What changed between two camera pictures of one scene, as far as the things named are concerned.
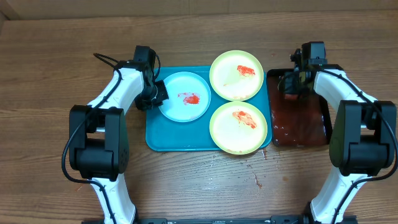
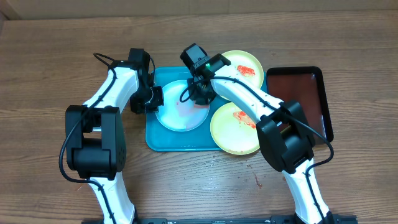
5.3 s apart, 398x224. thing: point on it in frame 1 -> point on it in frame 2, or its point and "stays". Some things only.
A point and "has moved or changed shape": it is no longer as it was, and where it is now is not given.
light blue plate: x=189 y=97 has moved or changed shape
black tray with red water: x=306 y=121 stays
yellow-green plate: x=238 y=127 stays
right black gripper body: x=294 y=85 -> x=201 y=92
